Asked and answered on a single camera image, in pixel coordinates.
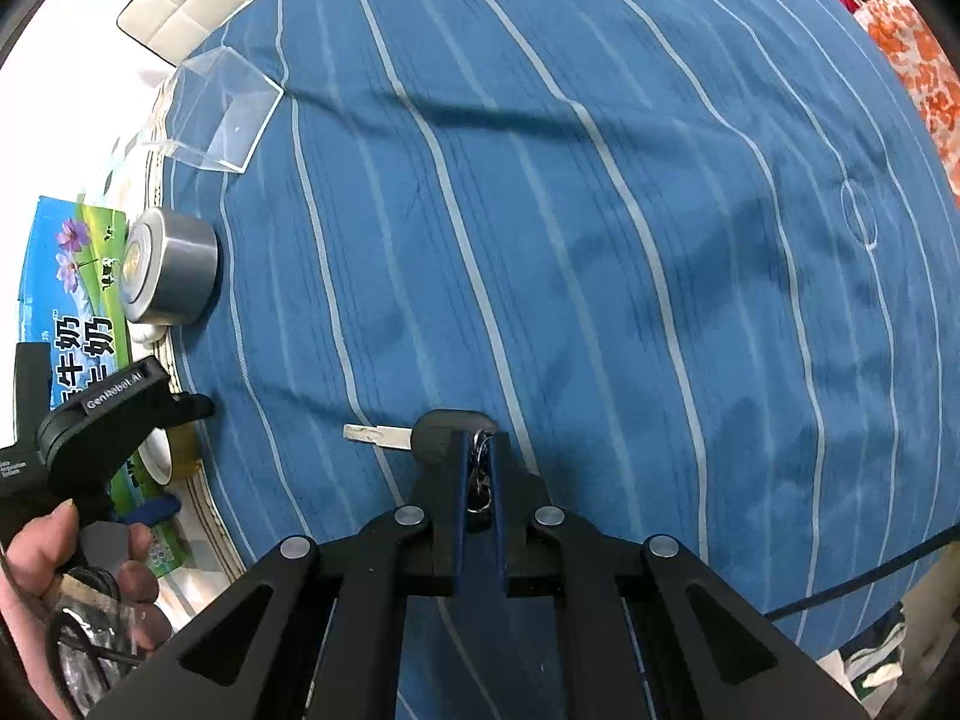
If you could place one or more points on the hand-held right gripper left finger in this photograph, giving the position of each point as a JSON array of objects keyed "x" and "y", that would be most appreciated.
[{"x": 456, "y": 474}]

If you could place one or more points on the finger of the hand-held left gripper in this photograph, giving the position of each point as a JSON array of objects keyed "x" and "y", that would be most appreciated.
[{"x": 184, "y": 409}]

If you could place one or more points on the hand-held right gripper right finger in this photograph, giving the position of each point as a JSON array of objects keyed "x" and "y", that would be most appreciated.
[{"x": 499, "y": 474}]

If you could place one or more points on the clear plastic box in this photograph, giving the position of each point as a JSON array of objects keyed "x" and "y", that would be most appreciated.
[{"x": 217, "y": 109}]

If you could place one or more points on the person's left hand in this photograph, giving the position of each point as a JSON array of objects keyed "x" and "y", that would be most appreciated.
[{"x": 67, "y": 577}]

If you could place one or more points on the brown packing tape roll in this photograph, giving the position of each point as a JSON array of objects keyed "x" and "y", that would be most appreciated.
[{"x": 169, "y": 457}]

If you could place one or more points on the blue green milk carton box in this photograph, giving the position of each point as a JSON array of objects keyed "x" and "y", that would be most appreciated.
[{"x": 71, "y": 292}]

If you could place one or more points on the silver round lock cylinder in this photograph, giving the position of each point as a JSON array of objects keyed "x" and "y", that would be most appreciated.
[{"x": 169, "y": 270}]

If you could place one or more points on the blue striped bed sheet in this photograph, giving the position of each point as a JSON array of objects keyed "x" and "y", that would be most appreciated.
[{"x": 540, "y": 255}]

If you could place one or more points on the orange floral cloth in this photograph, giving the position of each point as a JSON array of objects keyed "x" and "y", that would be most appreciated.
[{"x": 919, "y": 67}]

